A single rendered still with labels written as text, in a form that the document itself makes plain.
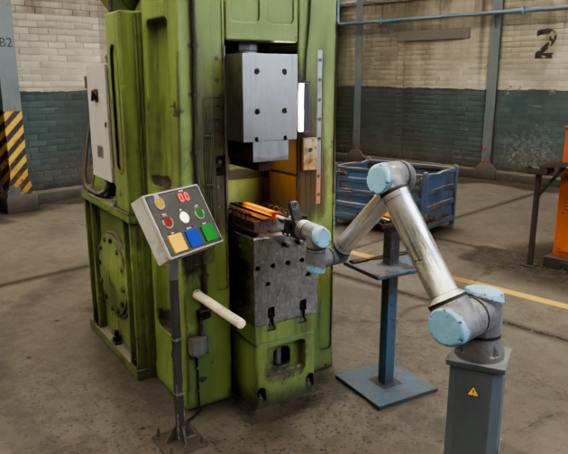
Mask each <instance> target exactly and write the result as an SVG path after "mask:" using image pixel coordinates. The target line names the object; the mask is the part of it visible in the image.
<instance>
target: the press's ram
mask: <svg viewBox="0 0 568 454"><path fill-rule="evenodd" d="M225 68H226V110H227V139H228V140H229V141H239V142H243V143H245V142H256V141H257V142H259V141H283V140H296V139H297V113H298V55H297V54H266V53H234V54H225Z"/></svg>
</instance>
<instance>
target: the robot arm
mask: <svg viewBox="0 0 568 454"><path fill-rule="evenodd" d="M416 180H417V175H416V171H415V169H414V168H413V166H412V165H411V164H409V163H408V162H406V161H404V160H396V161H391V162H381V163H380V164H376V165H374V166H373V167H371V169H370V170H369V173H368V176H367V184H368V187H369V189H370V190H371V191H372V192H373V193H374V194H376V195H375V196H374V197H373V198H372V199H371V200H370V202H369V203H368V204H367V205H366V206H365V207H364V208H363V209H362V211H361V212H360V213H359V214H358V215H357V217H356V218H355V219H354V220H353V221H352V223H351V224H350V225H349V226H348V227H347V228H346V229H345V231H344V232H343V233H342V234H341V235H340V237H339V238H338V239H337V240H335V242H334V243H333V244H332V245H331V246H329V247H326V246H327V245H328V244H329V243H330V240H331V233H330V231H329V230H327V229H326V228H325V227H324V226H322V225H318V224H315V223H313V222H310V221H307V220H302V217H301V213H300V209H299V205H298V202H297V201H294V202H290V203H288V206H289V213H290V216H289V217H286V218H285V217H283V216H280V215H276V219H277V224H278V227H279V228H280V226H281V225H284V230H282V234H283V235H285V234H284V232H285V233H286V234H287V235H285V236H287V237H293V238H295V239H298V240H300V239H301V240H304V241H306V242H307V247H306V263H305V264H306V271H307V272H310V273H313V274H323V273H325V268H328V267H331V266H333V265H337V264H341V263H344V262H345V261H347V260H348V259H349V258H350V256H351V252H352V250H353V249H354V248H355V247H356V246H357V245H358V243H359V242H360V241H361V240H362V239H363V238H364V237H365V236H366V235H367V233H368V232H369V231H370V230H371V229H372V228H373V227H374V226H375V225H376V223H377V222H378V221H379V220H380V219H381V218H382V217H383V216H384V215H385V214H386V212H388V213H389V216H390V218H391V220H392V222H393V224H394V226H395V228H396V230H397V232H398V234H399V237H400V238H401V240H402V242H403V245H404V247H405V249H406V251H407V253H408V255H409V257H410V259H411V261H412V263H413V265H414V267H415V269H416V272H417V274H418V276H419V278H420V280H421V282H422V284H423V286H424V288H425V290H426V292H427V295H428V297H429V299H430V302H429V304H428V309H429V311H430V313H431V314H430V316H429V318H428V329H429V331H430V333H432V336H433V338H434V339H435V340H436V341H437V342H439V343H440V344H442V345H444V346H447V347H454V353H455V354H456V355H457V356H458V357H459V358H460V359H463V360H466V361H469V362H471V363H476V364H482V365H491V364H497V363H500V362H501V361H503V360H504V358H505V350H504V346H503V343H502V340H501V331H502V321H503V311H504V303H505V301H504V293H503V292H502V291H500V290H498V289H497V288H494V287H491V286H481V285H470V286H466V287H465V288H464V290H462V289H461V288H459V287H457V285H456V284H455V282H454V280H453V277H452V275H451V273H450V271H449V269H448V267H447V266H446V264H445V262H444V259H443V257H442V255H441V253H440V251H439V249H438V248H437V246H436V244H435V241H434V238H433V236H432V234H431V232H430V231H429V229H428V227H427V225H426V222H425V220H424V218H423V216H422V214H421V213H420V211H419V209H418V207H417V204H416V202H415V200H414V198H413V196H412V195H411V193H410V192H411V191H412V189H413V187H414V186H415V183H416Z"/></svg>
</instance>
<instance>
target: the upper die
mask: <svg viewBox="0 0 568 454"><path fill-rule="evenodd" d="M227 151H228V157H230V158H234V159H241V160H245V161H250V162H263V161H274V160H284V159H289V140H283V141H259V142H257V141H256V142H245V143H243V142H239V141H229V140H227Z"/></svg>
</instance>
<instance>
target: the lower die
mask: <svg viewBox="0 0 568 454"><path fill-rule="evenodd" d="M229 205H230V206H233V207H234V208H235V207H236V208H238V209H241V210H243V211H246V212H247V213H248V214H247V215H246V226H247V229H250V230H252V231H255V232H258V234H259V235H261V234H266V233H272V232H281V230H283V229H284V225H281V226H280V228H279V227H278V224H277V219H271V215H269V214H266V213H262V212H259V211H257V210H254V209H252V208H249V207H246V206H243V205H240V204H237V203H235V202H231V203H230V204H229ZM232 209H233V208H232V207H230V210H229V221H230V222H231V221H232ZM236 211H237V209H234V211H233V221H234V223H236ZM246 212H243V214H242V225H243V227H244V226H245V219H244V216H245V214H246ZM249 213H251V214H252V218H251V215H250V214H249ZM240 214H241V211H238V213H237V222H238V224H239V225H240V224H241V215H240ZM268 231H270V232H268Z"/></svg>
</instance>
